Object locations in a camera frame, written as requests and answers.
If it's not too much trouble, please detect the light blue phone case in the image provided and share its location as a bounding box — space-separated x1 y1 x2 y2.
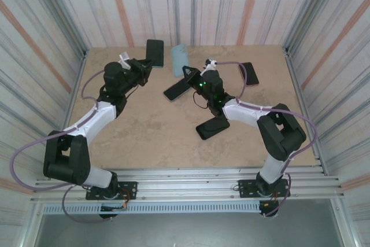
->
170 43 190 78

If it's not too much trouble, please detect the pink phone case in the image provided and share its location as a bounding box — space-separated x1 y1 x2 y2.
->
238 62 260 87

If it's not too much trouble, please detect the thin black wire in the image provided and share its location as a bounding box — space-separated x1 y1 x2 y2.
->
191 91 209 109
124 84 139 98

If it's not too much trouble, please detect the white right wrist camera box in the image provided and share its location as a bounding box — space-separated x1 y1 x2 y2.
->
202 58 218 76

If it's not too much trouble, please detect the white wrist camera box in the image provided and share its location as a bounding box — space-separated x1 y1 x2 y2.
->
202 58 218 76
118 51 131 69

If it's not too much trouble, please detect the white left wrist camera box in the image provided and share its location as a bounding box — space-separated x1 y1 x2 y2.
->
118 51 131 69

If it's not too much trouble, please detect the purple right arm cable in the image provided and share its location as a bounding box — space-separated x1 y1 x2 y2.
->
215 60 319 218

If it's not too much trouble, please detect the aluminium side rail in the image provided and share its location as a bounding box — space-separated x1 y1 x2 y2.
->
51 50 88 180
284 46 329 176

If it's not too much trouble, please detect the aluminium rail frame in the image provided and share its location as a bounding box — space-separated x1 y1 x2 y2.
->
30 167 346 203

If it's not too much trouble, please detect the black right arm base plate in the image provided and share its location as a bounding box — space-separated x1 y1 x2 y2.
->
237 179 291 198

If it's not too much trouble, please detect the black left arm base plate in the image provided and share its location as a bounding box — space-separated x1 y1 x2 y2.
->
86 181 138 201

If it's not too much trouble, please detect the grey slotted cable duct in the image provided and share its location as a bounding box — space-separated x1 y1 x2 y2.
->
42 202 261 215

